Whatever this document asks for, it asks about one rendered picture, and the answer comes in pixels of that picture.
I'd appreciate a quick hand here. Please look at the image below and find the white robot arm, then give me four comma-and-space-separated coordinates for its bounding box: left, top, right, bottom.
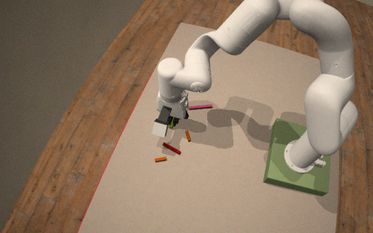
157, 0, 358, 173

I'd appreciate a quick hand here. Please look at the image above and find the red rod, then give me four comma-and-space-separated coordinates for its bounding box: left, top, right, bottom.
163, 142, 181, 155

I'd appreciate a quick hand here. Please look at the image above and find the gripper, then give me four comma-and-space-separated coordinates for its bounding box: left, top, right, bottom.
157, 93, 189, 127

